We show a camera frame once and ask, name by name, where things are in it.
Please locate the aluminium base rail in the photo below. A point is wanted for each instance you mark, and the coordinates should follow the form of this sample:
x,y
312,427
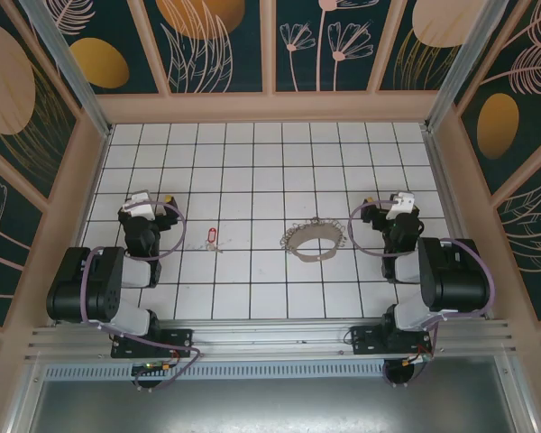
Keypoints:
x,y
270,336

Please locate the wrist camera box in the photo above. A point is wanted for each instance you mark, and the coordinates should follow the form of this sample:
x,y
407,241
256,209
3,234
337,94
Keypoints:
x,y
402,201
137,206

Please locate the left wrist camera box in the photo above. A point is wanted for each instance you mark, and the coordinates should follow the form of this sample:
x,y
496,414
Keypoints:
x,y
137,206

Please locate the aluminium side rail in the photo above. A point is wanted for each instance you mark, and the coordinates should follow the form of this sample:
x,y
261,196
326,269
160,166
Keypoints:
x,y
448,180

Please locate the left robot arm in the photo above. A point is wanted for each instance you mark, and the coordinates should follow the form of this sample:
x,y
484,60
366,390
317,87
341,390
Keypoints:
x,y
94,279

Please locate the galvanised metal sheet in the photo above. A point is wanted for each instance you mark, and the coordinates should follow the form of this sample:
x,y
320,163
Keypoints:
x,y
270,406

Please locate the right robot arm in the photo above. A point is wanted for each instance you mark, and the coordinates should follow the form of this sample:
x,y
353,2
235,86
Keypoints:
x,y
455,270

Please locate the keys with red tag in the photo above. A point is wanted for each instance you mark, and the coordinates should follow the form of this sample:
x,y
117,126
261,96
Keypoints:
x,y
211,235

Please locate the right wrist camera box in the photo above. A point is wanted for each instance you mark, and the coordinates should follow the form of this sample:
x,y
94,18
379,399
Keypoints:
x,y
402,201

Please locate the aluminium corner post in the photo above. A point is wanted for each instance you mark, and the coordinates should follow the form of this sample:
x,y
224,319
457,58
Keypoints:
x,y
471,63
74,76

